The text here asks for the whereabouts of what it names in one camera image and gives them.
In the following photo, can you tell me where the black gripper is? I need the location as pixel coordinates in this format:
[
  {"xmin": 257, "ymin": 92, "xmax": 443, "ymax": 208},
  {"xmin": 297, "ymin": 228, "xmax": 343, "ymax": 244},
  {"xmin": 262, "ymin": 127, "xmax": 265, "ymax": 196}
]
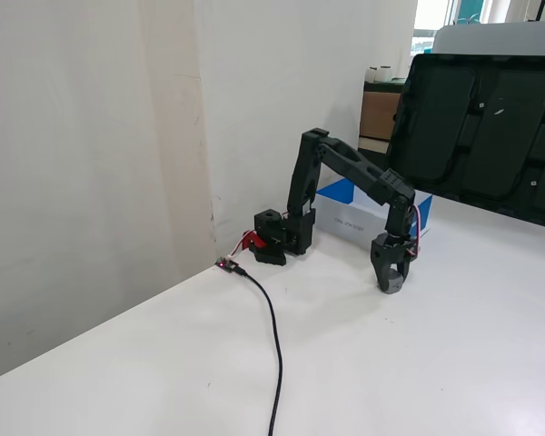
[{"xmin": 370, "ymin": 232, "xmax": 420, "ymax": 294}]

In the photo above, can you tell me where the gray lettered block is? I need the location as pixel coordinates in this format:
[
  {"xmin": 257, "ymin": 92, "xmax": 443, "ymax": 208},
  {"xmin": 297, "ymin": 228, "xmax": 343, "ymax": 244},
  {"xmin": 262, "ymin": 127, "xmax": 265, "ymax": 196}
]
[{"xmin": 386, "ymin": 268, "xmax": 406, "ymax": 297}]

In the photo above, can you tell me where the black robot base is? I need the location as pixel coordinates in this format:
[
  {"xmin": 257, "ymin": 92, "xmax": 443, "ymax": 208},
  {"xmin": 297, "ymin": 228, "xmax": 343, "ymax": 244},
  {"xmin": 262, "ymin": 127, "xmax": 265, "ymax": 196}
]
[{"xmin": 253, "ymin": 207, "xmax": 319, "ymax": 268}]

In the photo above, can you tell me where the blue and white cardboard box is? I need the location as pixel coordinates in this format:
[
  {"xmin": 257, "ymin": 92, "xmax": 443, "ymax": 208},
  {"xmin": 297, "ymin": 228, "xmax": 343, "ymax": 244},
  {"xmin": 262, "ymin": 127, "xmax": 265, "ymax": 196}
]
[{"xmin": 316, "ymin": 177, "xmax": 434, "ymax": 243}]

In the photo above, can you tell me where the brown cardboard box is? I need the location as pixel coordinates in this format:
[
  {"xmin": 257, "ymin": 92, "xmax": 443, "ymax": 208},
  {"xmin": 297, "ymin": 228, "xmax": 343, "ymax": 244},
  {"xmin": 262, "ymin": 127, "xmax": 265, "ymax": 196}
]
[{"xmin": 359, "ymin": 90, "xmax": 401, "ymax": 142}]

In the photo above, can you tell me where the red table clamp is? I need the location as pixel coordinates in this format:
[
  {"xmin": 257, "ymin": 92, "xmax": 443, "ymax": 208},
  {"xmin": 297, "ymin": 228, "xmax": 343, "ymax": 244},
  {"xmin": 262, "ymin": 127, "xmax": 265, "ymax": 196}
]
[{"xmin": 240, "ymin": 230, "xmax": 268, "ymax": 252}]

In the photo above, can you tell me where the black plastic moulded tray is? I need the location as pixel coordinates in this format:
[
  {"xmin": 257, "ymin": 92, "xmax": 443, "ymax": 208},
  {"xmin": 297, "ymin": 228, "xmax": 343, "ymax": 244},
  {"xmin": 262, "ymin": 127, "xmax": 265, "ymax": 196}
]
[{"xmin": 380, "ymin": 53, "xmax": 545, "ymax": 233}]

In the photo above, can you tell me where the small controller circuit board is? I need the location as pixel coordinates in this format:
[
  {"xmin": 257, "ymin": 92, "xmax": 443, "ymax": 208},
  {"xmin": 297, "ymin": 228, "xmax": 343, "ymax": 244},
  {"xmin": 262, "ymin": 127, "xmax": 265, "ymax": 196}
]
[{"xmin": 213, "ymin": 256, "xmax": 249, "ymax": 276}]

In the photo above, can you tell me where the white rounded panel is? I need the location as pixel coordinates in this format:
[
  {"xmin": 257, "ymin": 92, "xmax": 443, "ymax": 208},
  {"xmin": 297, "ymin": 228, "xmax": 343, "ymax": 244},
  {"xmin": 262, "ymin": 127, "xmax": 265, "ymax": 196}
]
[{"xmin": 432, "ymin": 20, "xmax": 545, "ymax": 58}]

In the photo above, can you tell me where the white and red servo wire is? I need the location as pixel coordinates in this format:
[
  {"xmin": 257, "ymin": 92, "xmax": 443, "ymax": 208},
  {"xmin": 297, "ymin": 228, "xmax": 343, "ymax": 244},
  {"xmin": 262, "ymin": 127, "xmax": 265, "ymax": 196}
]
[{"xmin": 402, "ymin": 204, "xmax": 424, "ymax": 263}]

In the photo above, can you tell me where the black power cable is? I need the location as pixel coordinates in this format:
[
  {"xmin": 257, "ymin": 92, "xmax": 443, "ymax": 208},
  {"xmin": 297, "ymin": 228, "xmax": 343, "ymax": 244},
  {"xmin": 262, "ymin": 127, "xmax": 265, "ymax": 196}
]
[{"xmin": 233, "ymin": 265, "xmax": 284, "ymax": 436}]

